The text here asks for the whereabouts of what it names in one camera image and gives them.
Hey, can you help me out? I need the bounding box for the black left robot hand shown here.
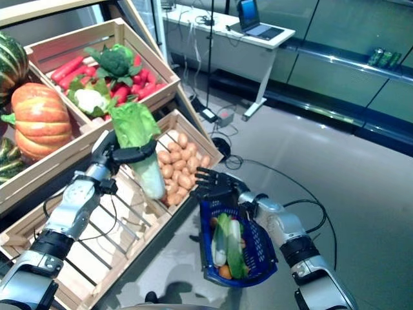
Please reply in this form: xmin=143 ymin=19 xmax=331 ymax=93
xmin=90 ymin=130 xmax=157 ymax=177

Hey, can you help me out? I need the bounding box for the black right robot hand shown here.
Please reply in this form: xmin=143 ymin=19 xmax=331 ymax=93
xmin=189 ymin=166 xmax=251 ymax=206

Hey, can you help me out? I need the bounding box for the blue plastic shopping basket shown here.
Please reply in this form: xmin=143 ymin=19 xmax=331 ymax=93
xmin=198 ymin=198 xmax=279 ymax=289

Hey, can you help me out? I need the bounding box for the black round stand base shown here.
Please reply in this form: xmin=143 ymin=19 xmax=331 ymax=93
xmin=211 ymin=137 xmax=232 ymax=159

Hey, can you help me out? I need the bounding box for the wooden slatted crate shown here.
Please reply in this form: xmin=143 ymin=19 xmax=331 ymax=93
xmin=154 ymin=108 xmax=225 ymax=216
xmin=24 ymin=17 xmax=181 ymax=122
xmin=0 ymin=151 xmax=177 ymax=310

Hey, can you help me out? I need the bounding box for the white cauliflower with leaves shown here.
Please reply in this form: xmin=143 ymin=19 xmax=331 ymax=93
xmin=66 ymin=77 xmax=119 ymax=119

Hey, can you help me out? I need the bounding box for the grey box with red label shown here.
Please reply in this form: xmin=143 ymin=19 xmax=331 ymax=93
xmin=216 ymin=111 xmax=235 ymax=127

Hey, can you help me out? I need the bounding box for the black power adapter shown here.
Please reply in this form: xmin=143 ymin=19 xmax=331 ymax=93
xmin=199 ymin=107 xmax=219 ymax=123

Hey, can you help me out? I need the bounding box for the large wooden crate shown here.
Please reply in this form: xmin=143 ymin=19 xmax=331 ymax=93
xmin=0 ymin=64 xmax=112 ymax=214

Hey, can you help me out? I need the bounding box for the long red carrot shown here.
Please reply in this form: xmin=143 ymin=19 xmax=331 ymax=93
xmin=59 ymin=65 xmax=97 ymax=91
xmin=50 ymin=55 xmax=85 ymax=83

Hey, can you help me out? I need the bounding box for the orange pumpkin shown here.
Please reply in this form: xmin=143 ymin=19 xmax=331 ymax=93
xmin=1 ymin=82 xmax=74 ymax=161

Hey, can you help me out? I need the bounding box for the green broccoli head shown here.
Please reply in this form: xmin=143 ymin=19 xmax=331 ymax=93
xmin=84 ymin=43 xmax=143 ymax=87

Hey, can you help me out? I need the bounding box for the green striped pumpkin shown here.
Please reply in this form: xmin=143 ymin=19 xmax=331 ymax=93
xmin=0 ymin=137 xmax=28 ymax=187
xmin=0 ymin=31 xmax=30 ymax=107

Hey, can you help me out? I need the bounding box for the white glass door cabinet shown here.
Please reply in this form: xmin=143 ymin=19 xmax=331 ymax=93
xmin=141 ymin=0 xmax=168 ymax=65

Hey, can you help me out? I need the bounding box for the black tripod pole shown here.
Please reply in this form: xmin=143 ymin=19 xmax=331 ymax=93
xmin=205 ymin=0 xmax=217 ymax=110

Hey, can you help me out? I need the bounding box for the white desk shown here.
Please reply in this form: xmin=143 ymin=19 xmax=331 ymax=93
xmin=163 ymin=6 xmax=296 ymax=122

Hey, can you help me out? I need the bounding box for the open grey laptop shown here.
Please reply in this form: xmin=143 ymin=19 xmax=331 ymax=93
xmin=237 ymin=0 xmax=285 ymax=41

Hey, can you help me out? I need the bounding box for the long black floor cable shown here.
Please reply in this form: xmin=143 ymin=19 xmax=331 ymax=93
xmin=225 ymin=158 xmax=338 ymax=272

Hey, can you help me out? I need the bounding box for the white hanging cable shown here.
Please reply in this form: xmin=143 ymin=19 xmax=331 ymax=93
xmin=183 ymin=22 xmax=203 ymax=98

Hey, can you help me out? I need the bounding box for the grey metal wall shelving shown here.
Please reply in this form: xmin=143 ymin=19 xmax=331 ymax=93
xmin=257 ymin=0 xmax=413 ymax=156

